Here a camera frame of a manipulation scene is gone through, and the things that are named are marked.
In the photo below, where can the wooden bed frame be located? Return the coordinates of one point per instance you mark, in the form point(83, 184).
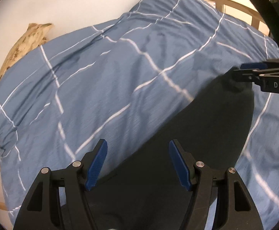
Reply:
point(237, 8)

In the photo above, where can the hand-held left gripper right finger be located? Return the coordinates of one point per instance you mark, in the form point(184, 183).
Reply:
point(179, 163)

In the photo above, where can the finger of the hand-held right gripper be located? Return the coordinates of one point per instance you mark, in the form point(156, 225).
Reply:
point(254, 67)

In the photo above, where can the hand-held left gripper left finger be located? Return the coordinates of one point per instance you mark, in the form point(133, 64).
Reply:
point(96, 163)

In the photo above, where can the dark pants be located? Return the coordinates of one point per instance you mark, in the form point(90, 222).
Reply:
point(192, 153)

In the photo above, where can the beige patterned pillow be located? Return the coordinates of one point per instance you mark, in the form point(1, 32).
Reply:
point(22, 46)

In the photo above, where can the blue checked duvet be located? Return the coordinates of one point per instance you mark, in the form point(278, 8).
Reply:
point(120, 88)

